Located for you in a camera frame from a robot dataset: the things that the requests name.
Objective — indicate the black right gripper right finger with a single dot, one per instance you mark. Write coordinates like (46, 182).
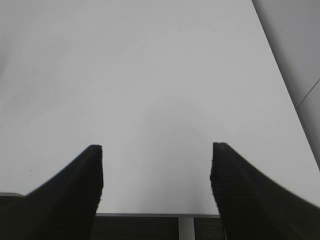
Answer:
(254, 207)

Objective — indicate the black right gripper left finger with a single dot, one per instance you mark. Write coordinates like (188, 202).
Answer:
(63, 208)

